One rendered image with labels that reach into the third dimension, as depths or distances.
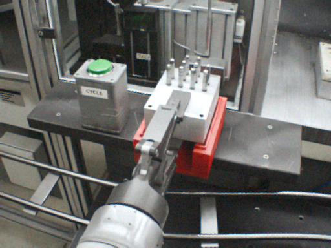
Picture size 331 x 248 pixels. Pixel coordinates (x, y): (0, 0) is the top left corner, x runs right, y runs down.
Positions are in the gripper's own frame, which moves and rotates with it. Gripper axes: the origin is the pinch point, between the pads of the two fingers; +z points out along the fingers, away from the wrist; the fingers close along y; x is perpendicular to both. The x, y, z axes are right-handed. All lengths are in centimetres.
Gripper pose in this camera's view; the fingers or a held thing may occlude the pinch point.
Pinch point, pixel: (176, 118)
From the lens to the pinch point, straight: 57.6
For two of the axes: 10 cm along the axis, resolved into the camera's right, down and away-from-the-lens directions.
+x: -9.6, -1.8, 2.2
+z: 2.9, -6.3, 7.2
